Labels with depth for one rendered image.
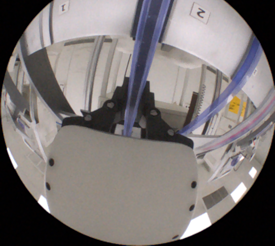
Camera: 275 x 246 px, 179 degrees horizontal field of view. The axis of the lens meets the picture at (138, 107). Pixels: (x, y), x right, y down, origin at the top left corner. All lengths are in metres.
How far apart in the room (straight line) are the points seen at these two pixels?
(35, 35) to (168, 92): 2.01
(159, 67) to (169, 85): 0.41
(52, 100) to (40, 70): 0.09
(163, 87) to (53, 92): 1.87
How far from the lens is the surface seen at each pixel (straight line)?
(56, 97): 0.27
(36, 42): 0.16
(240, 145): 1.34
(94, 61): 0.49
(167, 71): 2.01
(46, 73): 0.23
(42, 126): 1.26
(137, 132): 0.22
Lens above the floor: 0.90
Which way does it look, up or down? 13 degrees up
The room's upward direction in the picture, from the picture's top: 169 degrees counter-clockwise
